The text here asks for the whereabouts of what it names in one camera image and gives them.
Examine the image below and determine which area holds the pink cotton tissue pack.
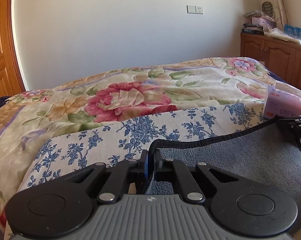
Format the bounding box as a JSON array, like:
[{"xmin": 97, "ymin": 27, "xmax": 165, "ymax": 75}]
[{"xmin": 262, "ymin": 86, "xmax": 301, "ymax": 119}]

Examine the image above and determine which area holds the blue floral white sheet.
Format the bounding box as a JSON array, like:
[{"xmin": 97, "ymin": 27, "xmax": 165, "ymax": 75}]
[{"xmin": 19, "ymin": 102, "xmax": 264, "ymax": 190}]

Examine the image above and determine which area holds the clutter pile on cabinet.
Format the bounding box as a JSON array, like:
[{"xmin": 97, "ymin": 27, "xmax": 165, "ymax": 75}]
[{"xmin": 242, "ymin": 2, "xmax": 301, "ymax": 45}]

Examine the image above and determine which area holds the floral beige bed blanket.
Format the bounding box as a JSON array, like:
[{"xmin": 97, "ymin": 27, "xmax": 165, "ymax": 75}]
[{"xmin": 0, "ymin": 57, "xmax": 301, "ymax": 239}]

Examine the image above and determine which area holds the wooden side cabinet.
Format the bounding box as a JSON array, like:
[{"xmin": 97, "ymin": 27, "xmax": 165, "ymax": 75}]
[{"xmin": 240, "ymin": 33, "xmax": 301, "ymax": 90}]

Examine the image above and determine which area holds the beige patterned curtain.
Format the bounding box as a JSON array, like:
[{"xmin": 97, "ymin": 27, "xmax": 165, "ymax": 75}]
[{"xmin": 275, "ymin": 0, "xmax": 289, "ymax": 28}]

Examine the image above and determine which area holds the purple and grey towel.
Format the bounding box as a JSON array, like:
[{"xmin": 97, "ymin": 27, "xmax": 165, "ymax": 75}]
[{"xmin": 148, "ymin": 118, "xmax": 301, "ymax": 239}]

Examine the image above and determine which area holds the white wall switch socket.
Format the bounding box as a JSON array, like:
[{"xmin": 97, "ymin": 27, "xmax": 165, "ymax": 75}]
[{"xmin": 186, "ymin": 5, "xmax": 204, "ymax": 15}]

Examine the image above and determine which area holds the wooden door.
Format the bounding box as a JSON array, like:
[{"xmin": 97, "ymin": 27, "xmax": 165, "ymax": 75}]
[{"xmin": 0, "ymin": 0, "xmax": 25, "ymax": 97}]

